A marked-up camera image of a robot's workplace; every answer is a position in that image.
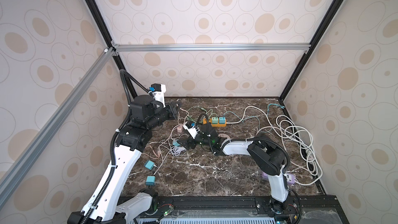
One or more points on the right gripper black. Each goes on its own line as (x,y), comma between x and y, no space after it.
(186,141)

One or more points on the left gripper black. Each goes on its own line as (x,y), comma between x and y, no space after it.
(173,112)

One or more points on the orange power strip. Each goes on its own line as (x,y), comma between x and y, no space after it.
(206,121)

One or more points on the pink charger adapter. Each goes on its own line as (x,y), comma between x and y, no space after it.
(180,129)

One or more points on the teal charger adapter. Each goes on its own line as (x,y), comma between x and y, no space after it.
(222,120)

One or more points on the round beige power socket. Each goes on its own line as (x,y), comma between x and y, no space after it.
(224,136)

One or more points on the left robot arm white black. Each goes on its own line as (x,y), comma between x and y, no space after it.
(147,109)

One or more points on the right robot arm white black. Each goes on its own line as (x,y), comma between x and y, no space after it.
(271,159)

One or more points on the teal adapter near base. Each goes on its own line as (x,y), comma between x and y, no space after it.
(150,181)

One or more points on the purple power strip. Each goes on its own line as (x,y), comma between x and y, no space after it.
(289,177)

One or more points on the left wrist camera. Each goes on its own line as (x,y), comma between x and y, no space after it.
(157,91)

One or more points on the horizontal aluminium rail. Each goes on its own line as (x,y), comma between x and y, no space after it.
(212,47)

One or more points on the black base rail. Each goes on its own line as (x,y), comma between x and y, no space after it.
(228,210)

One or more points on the left diagonal aluminium rail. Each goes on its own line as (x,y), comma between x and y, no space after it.
(21,167)

